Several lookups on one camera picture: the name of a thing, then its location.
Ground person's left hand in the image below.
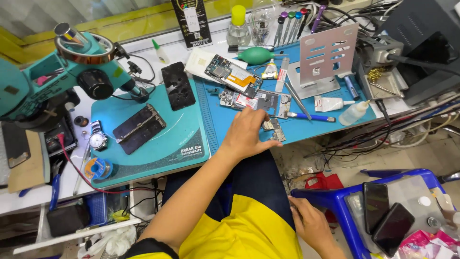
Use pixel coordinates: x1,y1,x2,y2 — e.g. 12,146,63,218
219,107,284,165

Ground white glue bottle green cap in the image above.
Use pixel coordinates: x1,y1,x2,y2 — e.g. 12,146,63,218
151,38,170,65

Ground silver phone frame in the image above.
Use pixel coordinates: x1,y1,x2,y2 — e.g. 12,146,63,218
219,88,292,119

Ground metal tweezers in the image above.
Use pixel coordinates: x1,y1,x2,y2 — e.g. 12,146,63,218
284,81,312,120

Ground thin metal pen tool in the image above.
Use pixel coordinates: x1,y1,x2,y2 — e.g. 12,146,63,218
73,142,92,196

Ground blue cap screwdriver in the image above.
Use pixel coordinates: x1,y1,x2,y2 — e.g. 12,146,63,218
289,12,303,44

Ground blue plastic basket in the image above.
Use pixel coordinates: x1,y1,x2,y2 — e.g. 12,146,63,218
85,192,108,226

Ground black pouch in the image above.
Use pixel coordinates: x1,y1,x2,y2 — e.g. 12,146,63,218
47,204,90,238

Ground person's right hand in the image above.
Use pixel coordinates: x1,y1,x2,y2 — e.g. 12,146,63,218
287,195,340,252

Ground yellow and black shirt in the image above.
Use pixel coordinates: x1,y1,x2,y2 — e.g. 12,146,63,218
122,194,304,259

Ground silver wristwatch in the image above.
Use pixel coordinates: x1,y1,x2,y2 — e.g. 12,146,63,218
88,120,108,152

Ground blue solder wire spool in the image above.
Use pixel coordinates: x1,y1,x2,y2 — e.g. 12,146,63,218
84,157,113,180

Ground brass wire wool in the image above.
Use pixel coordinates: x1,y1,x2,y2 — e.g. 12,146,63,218
367,67,385,82

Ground black phone in metal clamp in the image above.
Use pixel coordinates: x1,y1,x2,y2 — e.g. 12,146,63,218
112,104,167,155

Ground blue plastic stool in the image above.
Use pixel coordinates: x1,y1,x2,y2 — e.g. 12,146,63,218
290,168,460,259

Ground opened phone with exposed board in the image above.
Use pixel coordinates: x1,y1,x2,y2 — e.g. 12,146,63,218
204,54,264,99

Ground blue pen tool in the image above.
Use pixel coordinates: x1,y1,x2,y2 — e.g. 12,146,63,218
339,74,361,101

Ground silver metal phone stand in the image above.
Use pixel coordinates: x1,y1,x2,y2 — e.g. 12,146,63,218
286,22,360,100

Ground blue handled pliers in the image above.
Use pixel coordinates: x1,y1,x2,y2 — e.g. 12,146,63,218
49,174,62,212

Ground white paper box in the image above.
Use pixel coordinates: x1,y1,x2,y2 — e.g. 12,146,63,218
184,47,248,84

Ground red bag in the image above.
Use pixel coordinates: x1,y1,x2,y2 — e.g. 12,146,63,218
305,172,345,190

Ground black smartphone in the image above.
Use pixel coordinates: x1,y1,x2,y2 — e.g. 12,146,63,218
372,202,416,257
362,182,390,235

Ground black product box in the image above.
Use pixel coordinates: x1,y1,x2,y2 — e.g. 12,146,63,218
171,0,213,50

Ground black soldering station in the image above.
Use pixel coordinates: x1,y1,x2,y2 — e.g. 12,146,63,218
377,0,460,106

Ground brown cardboard piece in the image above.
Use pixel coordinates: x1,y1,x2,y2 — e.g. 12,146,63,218
8,129,45,194

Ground green cap screwdriver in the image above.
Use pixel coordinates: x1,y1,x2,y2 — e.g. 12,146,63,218
284,12,296,45

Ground clear squeeze bottle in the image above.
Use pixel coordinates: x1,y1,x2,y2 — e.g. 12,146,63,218
338,100,371,126

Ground white cloth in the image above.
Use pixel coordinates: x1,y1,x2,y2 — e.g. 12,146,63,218
77,225,138,258

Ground black phone with brown edge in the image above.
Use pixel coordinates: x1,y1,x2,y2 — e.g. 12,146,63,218
1,122,31,169

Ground red cap screwdriver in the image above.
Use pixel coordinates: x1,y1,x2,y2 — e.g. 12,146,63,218
296,8,309,40

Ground bundle of cables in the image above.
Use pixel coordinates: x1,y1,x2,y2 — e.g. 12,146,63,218
305,90,460,170

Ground clear glass jar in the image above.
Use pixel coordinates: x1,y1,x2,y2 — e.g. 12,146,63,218
249,10,272,46

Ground grey soldering iron stand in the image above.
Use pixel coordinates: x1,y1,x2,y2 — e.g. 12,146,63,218
354,35,410,101

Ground blue handled tool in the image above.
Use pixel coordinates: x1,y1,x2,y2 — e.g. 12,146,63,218
286,112,336,123

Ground red wire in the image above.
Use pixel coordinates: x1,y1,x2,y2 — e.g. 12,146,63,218
56,133,155,195

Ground small yellow glue tube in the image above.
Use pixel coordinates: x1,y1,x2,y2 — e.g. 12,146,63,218
261,59,278,80

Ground white squeezed paste tube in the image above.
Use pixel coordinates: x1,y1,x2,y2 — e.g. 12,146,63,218
314,96,356,113

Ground blue silicone work mat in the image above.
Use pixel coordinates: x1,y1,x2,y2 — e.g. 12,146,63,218
194,41,377,155

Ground clear bottle with yellow cap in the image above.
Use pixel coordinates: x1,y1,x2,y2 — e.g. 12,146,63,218
226,5,251,47

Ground purple handled tool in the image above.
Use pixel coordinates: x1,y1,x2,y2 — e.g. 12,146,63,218
311,5,327,35

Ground silver and black pen tool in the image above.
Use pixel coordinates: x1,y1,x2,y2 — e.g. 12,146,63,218
227,45,274,53

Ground pink packet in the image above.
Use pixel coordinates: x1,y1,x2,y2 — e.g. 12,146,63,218
397,230,460,259

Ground green rubber air blower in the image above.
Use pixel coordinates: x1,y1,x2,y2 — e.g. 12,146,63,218
237,47,288,65

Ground teal microscope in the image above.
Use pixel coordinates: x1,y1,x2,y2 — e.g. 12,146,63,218
0,22,150,132

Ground teal repair mat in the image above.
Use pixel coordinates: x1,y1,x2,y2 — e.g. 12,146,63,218
90,79,211,188

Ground white tube with red label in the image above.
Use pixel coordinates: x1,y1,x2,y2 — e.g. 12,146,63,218
275,58,290,93

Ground purple cap screwdriver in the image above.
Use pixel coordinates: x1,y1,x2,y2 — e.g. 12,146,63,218
278,12,289,45

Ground black cap screwdriver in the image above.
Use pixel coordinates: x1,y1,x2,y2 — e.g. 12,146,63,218
273,16,285,47

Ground black phone with cracked back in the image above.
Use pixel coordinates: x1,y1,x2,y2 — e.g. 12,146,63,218
161,61,197,111

